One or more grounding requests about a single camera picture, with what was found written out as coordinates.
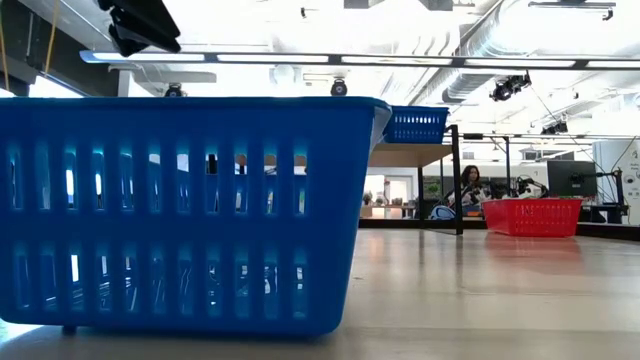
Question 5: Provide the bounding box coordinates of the black computer monitor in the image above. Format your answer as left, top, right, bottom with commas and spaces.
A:
546, 159, 599, 199

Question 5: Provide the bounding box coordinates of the wooden sideboard with plants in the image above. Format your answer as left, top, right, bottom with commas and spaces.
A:
360, 189, 417, 220

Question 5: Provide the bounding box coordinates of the person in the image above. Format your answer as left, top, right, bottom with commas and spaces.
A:
446, 164, 494, 220

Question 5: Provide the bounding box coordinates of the blue plastic slotted basket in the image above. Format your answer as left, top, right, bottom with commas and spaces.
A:
384, 111, 449, 145
383, 105, 450, 115
0, 96, 394, 337

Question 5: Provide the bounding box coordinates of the wooden shelf with black legs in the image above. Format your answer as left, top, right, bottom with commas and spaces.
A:
368, 123, 465, 236

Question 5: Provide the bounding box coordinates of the blue and white object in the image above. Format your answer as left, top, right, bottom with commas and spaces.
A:
429, 203, 458, 222

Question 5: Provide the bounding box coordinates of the yellow hanging strap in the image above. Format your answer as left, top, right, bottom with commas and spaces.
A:
0, 9, 10, 91
43, 0, 61, 75

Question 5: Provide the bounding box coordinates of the black background workstation frame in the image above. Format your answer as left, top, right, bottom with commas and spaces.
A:
462, 132, 640, 199

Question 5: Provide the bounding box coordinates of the overhead frame bar with lights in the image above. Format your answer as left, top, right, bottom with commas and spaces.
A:
78, 49, 640, 71

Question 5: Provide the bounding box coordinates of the red plastic slotted basket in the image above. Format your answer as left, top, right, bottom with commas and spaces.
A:
481, 197, 585, 239

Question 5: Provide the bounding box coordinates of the black monitor stand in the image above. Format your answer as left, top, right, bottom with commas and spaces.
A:
569, 168, 626, 224

